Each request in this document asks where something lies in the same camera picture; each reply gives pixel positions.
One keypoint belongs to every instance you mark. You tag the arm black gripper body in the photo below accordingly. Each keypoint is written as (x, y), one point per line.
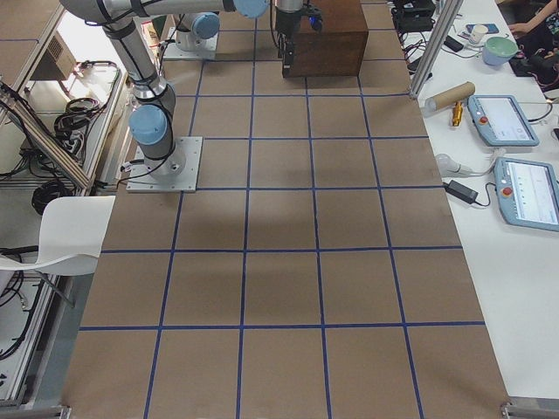
(286, 24)

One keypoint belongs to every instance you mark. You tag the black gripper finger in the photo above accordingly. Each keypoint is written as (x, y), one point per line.
(288, 54)
(279, 47)

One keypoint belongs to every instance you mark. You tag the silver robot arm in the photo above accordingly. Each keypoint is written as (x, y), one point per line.
(152, 123)
(194, 31)

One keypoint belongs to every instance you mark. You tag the dark brown wooden cabinet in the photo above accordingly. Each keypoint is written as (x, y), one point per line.
(336, 51)

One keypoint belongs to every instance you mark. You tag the cardboard tube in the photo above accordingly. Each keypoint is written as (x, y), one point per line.
(450, 96)

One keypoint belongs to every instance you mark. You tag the gold metal cylinder tool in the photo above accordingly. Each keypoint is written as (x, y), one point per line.
(457, 112)

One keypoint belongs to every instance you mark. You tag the white paper cup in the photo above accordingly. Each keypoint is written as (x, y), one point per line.
(477, 33)

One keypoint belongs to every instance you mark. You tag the white light bulb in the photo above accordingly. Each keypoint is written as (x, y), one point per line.
(447, 167)

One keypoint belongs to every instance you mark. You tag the green bowl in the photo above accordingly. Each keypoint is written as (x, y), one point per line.
(498, 51)

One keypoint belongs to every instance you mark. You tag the black power adapter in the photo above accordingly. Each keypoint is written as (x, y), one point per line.
(461, 191)

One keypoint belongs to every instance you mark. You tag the upper teach pendant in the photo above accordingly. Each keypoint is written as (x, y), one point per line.
(500, 121)

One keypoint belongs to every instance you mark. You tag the teach pendant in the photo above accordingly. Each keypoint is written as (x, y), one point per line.
(527, 193)
(500, 121)

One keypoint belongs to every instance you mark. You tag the lower teach pendant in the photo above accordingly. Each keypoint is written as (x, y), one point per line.
(527, 193)

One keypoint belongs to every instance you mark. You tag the white chair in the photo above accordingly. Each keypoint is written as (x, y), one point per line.
(71, 235)

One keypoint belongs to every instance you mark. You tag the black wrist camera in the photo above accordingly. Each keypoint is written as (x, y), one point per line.
(314, 15)

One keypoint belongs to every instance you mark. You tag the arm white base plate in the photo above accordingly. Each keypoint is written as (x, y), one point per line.
(185, 46)
(178, 173)

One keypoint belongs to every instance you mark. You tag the aluminium frame post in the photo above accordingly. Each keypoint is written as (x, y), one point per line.
(440, 30)

